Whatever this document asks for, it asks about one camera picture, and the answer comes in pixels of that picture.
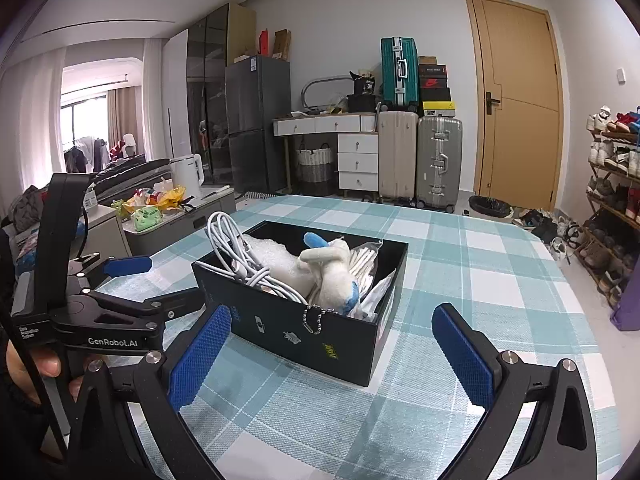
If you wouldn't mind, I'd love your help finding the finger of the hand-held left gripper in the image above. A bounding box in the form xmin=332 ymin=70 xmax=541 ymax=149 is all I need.
xmin=67 ymin=255 xmax=153 ymax=288
xmin=90 ymin=287 xmax=203 ymax=331

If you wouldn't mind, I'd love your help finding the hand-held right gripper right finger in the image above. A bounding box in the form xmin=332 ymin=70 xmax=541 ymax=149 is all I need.
xmin=431 ymin=302 xmax=598 ymax=480

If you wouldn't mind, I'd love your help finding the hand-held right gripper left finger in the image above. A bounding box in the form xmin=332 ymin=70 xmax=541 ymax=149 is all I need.
xmin=67 ymin=304 xmax=233 ymax=480

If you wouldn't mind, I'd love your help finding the white cable bundle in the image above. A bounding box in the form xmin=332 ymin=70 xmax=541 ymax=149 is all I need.
xmin=205 ymin=211 xmax=313 ymax=306

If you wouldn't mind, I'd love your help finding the black cardboard box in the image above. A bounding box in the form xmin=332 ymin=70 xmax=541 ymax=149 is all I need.
xmin=191 ymin=220 xmax=410 ymax=387

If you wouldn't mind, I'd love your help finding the small bagged white rope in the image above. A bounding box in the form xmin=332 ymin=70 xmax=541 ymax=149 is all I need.
xmin=357 ymin=270 xmax=398 ymax=320

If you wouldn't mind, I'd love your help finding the white foam piece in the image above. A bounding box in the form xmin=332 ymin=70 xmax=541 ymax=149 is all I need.
xmin=245 ymin=237 xmax=306 ymax=286

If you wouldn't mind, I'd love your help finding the large bagged white rope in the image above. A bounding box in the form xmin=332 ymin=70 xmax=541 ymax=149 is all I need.
xmin=345 ymin=239 xmax=385 ymax=291

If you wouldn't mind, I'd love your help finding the white and blue plush toy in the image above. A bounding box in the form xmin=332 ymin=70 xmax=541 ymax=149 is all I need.
xmin=297 ymin=231 xmax=361 ymax=316

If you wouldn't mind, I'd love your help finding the person's left forearm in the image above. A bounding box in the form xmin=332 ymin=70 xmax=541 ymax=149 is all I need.
xmin=0 ymin=370 xmax=71 ymax=480

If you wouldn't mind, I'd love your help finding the person's left hand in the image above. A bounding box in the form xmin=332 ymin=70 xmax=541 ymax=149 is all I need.
xmin=5 ymin=337 xmax=108 ymax=403

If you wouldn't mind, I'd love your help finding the grey side cabinet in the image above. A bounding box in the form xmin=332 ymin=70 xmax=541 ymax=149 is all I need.
xmin=122 ymin=186 xmax=237 ymax=256

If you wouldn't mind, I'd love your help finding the yellow plastic bag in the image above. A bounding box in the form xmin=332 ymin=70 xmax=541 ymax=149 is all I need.
xmin=125 ymin=186 xmax=186 ymax=213

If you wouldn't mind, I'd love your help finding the teal checked tablecloth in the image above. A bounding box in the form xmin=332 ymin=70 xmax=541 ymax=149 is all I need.
xmin=95 ymin=192 xmax=623 ymax=480

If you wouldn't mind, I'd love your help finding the dark sofa with clothes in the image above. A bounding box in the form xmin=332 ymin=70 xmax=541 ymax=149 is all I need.
xmin=95 ymin=157 xmax=173 ymax=206

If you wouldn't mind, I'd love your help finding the hanging clothes rack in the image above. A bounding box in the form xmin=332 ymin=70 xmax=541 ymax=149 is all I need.
xmin=62 ymin=135 xmax=108 ymax=173

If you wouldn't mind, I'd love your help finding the white electric kettle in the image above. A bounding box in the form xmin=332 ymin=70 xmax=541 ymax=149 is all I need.
xmin=169 ymin=155 xmax=206 ymax=200

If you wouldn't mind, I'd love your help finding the white sheer curtain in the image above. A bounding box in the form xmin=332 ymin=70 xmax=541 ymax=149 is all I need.
xmin=0 ymin=45 xmax=68 ymax=221

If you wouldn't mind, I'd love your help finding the brown curtain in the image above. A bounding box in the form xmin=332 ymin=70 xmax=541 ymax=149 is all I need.
xmin=107 ymin=87 xmax=143 ymax=161

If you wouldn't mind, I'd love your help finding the row of shoes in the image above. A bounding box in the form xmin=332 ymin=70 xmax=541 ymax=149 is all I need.
xmin=512 ymin=207 xmax=586 ymax=261

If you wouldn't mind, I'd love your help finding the black trash bin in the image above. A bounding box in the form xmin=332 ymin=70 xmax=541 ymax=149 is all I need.
xmin=468 ymin=195 xmax=511 ymax=218

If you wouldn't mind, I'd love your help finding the purple bag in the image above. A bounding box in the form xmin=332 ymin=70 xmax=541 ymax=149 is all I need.
xmin=609 ymin=285 xmax=640 ymax=332

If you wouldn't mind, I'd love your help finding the dark grey refrigerator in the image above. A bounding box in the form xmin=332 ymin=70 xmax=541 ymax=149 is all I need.
xmin=225 ymin=56 xmax=292 ymax=195

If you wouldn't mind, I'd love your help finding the grey and white laundry basket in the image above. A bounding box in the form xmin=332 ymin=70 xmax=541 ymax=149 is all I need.
xmin=295 ymin=144 xmax=336 ymax=197

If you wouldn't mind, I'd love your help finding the silver suitcase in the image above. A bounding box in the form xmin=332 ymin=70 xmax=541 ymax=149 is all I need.
xmin=416 ymin=116 xmax=464 ymax=212

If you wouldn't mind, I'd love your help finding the dark glass wardrobe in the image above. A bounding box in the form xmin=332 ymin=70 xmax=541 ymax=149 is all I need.
xmin=187 ymin=4 xmax=257 ymax=186

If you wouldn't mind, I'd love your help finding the beige suitcase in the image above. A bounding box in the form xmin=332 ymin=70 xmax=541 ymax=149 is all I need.
xmin=377 ymin=110 xmax=420 ymax=206

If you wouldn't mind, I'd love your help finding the wooden shoe rack with shoes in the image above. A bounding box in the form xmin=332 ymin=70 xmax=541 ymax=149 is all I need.
xmin=570 ymin=105 xmax=640 ymax=311

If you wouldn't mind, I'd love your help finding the white desk with drawers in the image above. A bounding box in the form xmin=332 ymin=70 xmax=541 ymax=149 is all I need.
xmin=272 ymin=112 xmax=381 ymax=201

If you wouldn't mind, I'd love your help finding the wooden door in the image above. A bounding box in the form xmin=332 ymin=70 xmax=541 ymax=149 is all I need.
xmin=465 ymin=0 xmax=568 ymax=211

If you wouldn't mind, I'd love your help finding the brown cardboard box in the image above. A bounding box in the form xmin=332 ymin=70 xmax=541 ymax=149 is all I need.
xmin=272 ymin=29 xmax=292 ymax=61

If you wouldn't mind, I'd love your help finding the black bag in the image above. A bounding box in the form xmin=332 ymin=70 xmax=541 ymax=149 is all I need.
xmin=347 ymin=71 xmax=378 ymax=113

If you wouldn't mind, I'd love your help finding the black shoe box red logo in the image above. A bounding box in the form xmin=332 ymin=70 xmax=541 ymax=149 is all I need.
xmin=419 ymin=66 xmax=448 ymax=90

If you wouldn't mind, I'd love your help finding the teal suitcase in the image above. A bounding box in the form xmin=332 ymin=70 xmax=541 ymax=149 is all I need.
xmin=380 ymin=36 xmax=420 ymax=112

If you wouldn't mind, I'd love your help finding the silver ball chain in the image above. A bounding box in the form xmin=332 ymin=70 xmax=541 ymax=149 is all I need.
xmin=301 ymin=305 xmax=326 ymax=335

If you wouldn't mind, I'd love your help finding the oval chrome frame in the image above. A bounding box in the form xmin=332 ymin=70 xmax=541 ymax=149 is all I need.
xmin=301 ymin=76 xmax=353 ymax=113

